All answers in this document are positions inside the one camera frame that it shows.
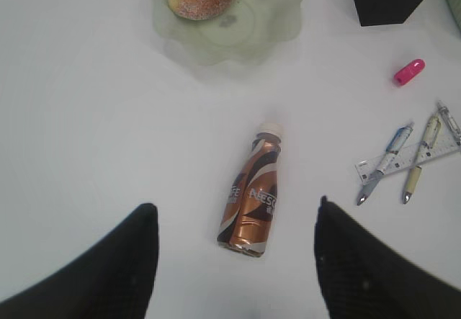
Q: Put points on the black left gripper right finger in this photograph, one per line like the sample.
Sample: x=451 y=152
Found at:
x=361 y=277

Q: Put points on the blue patterned pen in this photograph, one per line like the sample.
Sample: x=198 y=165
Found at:
x=391 y=152

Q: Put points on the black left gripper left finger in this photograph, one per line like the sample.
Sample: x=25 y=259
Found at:
x=113 y=279

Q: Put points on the clear plastic ruler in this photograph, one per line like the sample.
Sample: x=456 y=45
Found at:
x=404 y=159

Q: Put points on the white grey pen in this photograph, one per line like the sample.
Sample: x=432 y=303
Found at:
x=449 y=121

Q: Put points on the translucent green wavy plate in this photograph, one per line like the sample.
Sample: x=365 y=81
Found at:
x=245 y=32

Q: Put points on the pink pencil sharpener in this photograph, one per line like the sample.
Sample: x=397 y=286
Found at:
x=409 y=72

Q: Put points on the brown Nescafe coffee bottle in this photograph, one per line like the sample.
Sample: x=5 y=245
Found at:
x=253 y=195

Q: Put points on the yellow grip pen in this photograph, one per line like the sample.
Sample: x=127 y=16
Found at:
x=425 y=146

